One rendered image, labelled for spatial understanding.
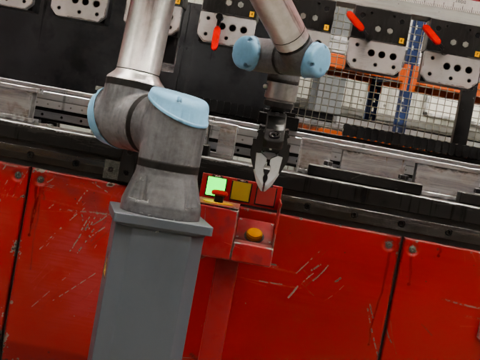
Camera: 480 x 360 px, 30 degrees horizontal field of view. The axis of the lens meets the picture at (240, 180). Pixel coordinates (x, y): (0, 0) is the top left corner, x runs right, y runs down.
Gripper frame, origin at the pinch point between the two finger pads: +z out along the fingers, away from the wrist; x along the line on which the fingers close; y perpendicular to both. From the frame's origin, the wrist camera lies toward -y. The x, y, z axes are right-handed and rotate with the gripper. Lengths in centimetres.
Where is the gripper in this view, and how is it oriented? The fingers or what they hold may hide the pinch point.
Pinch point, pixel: (263, 186)
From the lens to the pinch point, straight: 209.1
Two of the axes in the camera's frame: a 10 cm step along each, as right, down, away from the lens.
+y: 0.4, -1.3, 9.9
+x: -9.8, -1.8, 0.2
